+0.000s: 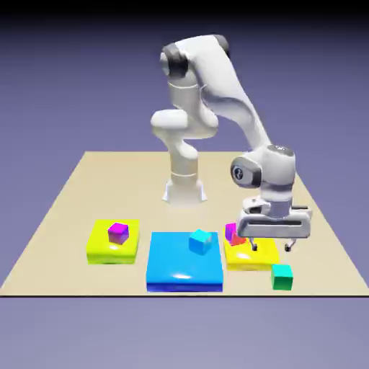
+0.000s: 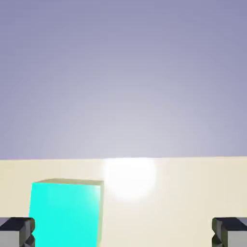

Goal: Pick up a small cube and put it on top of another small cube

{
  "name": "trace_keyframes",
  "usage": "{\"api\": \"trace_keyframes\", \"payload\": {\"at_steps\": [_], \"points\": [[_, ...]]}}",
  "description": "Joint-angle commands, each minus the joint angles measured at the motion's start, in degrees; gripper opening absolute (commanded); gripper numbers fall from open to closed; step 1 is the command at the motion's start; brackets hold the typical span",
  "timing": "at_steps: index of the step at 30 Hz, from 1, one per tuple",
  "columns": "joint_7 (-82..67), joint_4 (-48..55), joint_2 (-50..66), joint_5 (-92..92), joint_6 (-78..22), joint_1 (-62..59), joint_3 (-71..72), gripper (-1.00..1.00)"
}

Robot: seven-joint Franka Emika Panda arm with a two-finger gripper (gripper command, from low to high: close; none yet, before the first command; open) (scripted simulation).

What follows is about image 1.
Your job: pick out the small purple cube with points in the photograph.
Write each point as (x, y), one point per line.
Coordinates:
(230, 230)

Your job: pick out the large blue box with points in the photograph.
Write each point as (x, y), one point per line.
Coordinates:
(178, 259)

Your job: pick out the small green cube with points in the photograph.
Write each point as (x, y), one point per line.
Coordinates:
(282, 276)

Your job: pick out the small magenta cube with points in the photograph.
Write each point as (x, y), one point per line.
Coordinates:
(118, 233)

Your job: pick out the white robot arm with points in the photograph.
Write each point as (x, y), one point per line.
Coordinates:
(219, 75)

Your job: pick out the small cyan cube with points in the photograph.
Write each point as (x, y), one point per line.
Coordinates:
(200, 242)

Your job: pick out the small red cube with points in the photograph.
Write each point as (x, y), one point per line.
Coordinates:
(237, 240)

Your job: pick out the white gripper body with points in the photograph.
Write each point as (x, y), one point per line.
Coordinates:
(304, 227)

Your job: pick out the large yellow box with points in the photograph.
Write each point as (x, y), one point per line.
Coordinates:
(259, 256)

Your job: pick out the large lime box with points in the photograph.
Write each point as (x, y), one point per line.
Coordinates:
(115, 253)

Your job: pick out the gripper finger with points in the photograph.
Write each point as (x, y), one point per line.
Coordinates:
(254, 245)
(289, 245)

